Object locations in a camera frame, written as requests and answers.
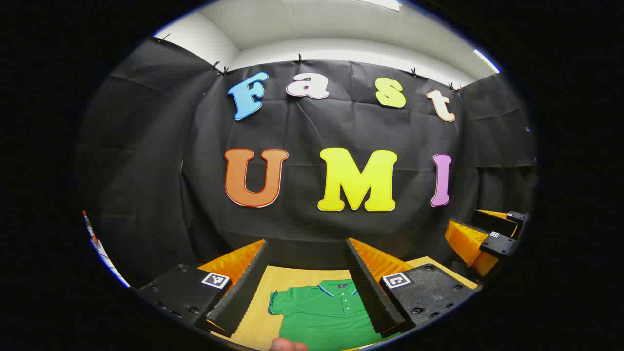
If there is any black backdrop cloth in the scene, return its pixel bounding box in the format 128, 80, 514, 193
76, 37, 539, 288

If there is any red capped bottle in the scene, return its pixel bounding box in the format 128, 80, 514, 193
82, 210, 100, 244

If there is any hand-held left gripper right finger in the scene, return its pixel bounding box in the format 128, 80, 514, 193
343, 237, 477, 338

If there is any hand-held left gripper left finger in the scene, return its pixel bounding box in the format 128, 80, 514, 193
136, 239, 270, 338

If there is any green T-shirt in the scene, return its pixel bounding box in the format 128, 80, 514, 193
268, 279, 403, 351

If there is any ceiling light panel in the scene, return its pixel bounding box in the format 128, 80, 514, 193
353, 0, 403, 11

